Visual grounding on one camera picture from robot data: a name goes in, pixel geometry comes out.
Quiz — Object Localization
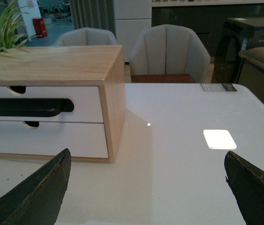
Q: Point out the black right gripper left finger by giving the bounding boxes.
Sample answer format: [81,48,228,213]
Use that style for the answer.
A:
[0,149,71,225]

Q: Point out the label sticker on table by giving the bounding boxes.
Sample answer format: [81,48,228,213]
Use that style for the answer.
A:
[201,83,237,91]

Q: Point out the beige chair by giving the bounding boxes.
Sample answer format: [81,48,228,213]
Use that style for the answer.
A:
[129,24,211,83]
[54,27,117,46]

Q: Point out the beige chair right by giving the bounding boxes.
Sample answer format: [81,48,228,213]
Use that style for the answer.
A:
[129,24,211,83]

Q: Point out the dark washing machine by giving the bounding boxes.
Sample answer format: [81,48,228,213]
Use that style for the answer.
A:
[212,17,264,83]

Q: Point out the red fire extinguisher box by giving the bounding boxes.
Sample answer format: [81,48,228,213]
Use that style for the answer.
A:
[32,17,47,38]

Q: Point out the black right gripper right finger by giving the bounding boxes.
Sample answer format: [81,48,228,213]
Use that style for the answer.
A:
[224,151,264,225]

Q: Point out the green potted plant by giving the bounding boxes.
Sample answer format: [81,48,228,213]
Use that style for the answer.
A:
[0,0,39,52]

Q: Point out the beige chair left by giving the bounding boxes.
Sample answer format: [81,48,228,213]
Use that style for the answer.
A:
[54,27,117,46]

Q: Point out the white lower drawer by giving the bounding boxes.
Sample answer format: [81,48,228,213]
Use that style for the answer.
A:
[0,121,108,158]

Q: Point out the wooden drawer cabinet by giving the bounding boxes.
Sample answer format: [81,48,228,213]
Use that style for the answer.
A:
[0,45,126,163]

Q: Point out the white cabinet background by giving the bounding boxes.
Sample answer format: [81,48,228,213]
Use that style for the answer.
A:
[113,0,152,63]

